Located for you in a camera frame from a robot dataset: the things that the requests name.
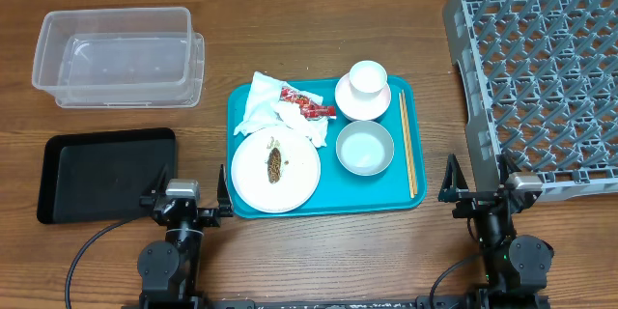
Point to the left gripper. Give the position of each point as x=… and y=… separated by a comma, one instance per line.
x=213, y=216

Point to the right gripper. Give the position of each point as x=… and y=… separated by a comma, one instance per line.
x=454, y=187

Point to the white round plate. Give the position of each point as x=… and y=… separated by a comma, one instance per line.
x=300, y=170

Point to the brown food piece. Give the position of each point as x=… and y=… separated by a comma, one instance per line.
x=274, y=162

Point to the white napkin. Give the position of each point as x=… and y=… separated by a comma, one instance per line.
x=265, y=108

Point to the grey bowl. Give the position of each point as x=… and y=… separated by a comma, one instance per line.
x=365, y=148

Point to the red snack wrapper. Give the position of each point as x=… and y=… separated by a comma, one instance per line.
x=309, y=109

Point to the white cup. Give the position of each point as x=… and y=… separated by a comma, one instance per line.
x=367, y=78

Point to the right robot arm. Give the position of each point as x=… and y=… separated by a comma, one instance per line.
x=516, y=267

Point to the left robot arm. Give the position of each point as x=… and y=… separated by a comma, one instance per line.
x=169, y=268

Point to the grey dishwasher rack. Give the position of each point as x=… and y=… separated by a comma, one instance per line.
x=540, y=83

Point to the wooden chopstick left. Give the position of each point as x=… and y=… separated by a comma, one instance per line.
x=406, y=149

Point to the wooden chopstick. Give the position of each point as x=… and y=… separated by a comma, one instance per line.
x=410, y=145
x=406, y=149

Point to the teal serving tray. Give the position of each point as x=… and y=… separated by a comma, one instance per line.
x=340, y=191

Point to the black plastic tray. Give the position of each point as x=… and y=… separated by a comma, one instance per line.
x=100, y=175

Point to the wooden chopstick right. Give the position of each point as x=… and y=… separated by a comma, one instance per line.
x=410, y=145

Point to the clear plastic bin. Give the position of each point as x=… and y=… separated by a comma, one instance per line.
x=120, y=58

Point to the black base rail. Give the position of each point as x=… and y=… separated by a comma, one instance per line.
x=421, y=302

